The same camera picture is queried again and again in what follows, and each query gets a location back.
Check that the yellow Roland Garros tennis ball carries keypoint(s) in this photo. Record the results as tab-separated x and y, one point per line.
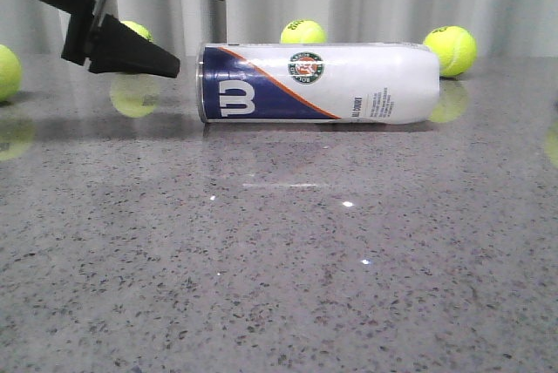
139	29

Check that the white blue tennis ball can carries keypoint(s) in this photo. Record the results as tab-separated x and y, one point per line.
378	83

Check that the yellow tennis ball right back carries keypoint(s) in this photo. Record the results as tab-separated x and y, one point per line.
455	47

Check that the yellow tennis ball edge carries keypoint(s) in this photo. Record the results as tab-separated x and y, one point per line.
10	73

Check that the yellow tennis ball centre back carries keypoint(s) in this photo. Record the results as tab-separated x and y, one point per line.
303	31

